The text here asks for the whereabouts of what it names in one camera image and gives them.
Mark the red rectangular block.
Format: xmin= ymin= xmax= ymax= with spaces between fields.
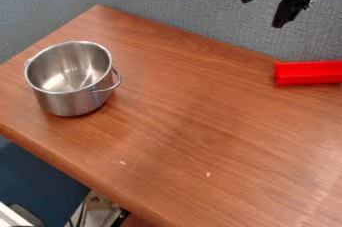
xmin=274 ymin=61 xmax=342 ymax=85

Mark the stainless steel pot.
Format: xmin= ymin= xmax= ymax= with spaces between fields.
xmin=24 ymin=41 xmax=122 ymax=117

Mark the white object bottom left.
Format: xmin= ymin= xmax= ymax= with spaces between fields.
xmin=0 ymin=202 xmax=46 ymax=227

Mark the metal table leg bracket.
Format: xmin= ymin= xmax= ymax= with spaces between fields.
xmin=66 ymin=191 xmax=130 ymax=227

